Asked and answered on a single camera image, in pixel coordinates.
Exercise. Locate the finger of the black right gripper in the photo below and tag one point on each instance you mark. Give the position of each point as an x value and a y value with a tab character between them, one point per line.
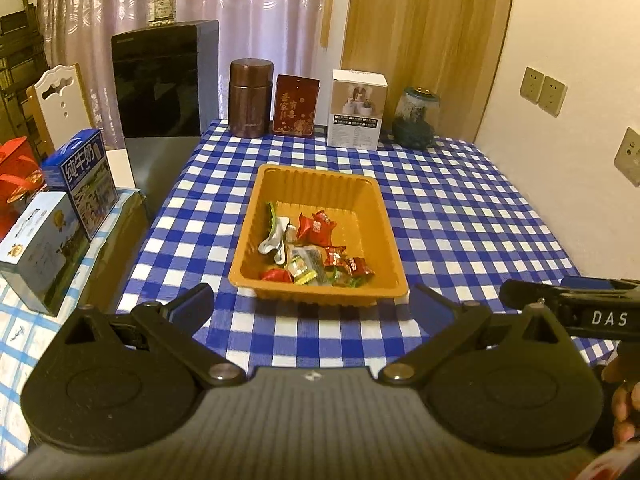
516	294

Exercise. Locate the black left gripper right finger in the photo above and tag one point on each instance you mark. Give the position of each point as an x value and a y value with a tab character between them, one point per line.
512	384

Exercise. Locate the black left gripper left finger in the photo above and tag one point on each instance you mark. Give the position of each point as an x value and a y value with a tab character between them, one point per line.
110	383

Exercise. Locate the dark red candy packet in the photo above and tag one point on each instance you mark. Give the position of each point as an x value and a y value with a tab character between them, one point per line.
334	256

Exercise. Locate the large red snack packet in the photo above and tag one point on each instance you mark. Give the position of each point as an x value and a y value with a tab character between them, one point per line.
316	230

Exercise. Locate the white printed snack packet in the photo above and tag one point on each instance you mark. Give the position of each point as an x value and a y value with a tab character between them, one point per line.
312	255

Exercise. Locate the yellow green candy packet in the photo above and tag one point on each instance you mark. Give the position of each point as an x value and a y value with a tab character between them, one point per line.
302	273

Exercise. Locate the right hand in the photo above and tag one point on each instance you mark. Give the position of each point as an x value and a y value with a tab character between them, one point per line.
623	371

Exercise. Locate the blue white checkered tablecloth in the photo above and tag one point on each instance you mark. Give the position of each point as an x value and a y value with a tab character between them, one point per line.
460	226

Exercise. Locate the light blue box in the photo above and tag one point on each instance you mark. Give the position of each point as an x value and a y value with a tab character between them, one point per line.
43	251

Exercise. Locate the green glass jar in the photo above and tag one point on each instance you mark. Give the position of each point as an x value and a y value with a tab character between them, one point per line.
416	118

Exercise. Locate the orange plastic tray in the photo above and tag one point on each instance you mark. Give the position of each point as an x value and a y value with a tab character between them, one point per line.
362	225

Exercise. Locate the blue milk carton box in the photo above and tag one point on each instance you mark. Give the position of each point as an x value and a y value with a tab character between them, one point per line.
80	169

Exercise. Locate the white product box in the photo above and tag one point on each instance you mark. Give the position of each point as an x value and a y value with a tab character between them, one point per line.
356	109

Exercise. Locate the white wooden chair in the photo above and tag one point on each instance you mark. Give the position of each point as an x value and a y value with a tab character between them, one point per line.
60	106

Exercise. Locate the dark red gift box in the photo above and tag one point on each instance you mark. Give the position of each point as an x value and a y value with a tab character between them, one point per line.
295	106

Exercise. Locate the black appliance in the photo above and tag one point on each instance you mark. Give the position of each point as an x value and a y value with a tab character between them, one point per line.
166	81

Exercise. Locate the brown metal canister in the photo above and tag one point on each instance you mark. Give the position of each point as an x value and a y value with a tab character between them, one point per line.
250	93

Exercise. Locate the pink sheer curtain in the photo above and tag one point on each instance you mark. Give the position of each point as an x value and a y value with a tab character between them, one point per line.
80	32

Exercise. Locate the small glass jar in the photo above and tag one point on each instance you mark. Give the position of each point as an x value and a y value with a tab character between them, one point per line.
161	12

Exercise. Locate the beige data wall socket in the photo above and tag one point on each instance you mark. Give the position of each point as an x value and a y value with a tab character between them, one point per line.
627	158

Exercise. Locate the dark wire rack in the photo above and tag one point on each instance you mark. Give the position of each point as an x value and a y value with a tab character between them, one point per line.
22	63

